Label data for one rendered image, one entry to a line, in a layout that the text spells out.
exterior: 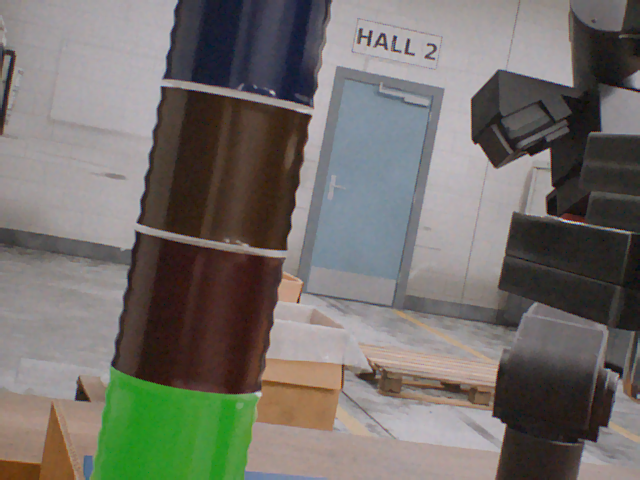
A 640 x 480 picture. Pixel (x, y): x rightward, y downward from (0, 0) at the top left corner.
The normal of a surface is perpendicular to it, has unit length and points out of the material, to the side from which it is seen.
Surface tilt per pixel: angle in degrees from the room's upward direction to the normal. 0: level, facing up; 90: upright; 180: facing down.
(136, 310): 104
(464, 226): 90
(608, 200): 90
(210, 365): 76
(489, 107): 89
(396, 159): 90
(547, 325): 37
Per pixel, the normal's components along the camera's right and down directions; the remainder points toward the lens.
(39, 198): 0.22, 0.09
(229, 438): 0.78, -0.07
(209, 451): 0.41, 0.37
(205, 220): -0.08, 0.29
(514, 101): 0.34, -0.39
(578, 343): -0.04, -0.79
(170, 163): -0.65, 0.17
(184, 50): -0.65, -0.33
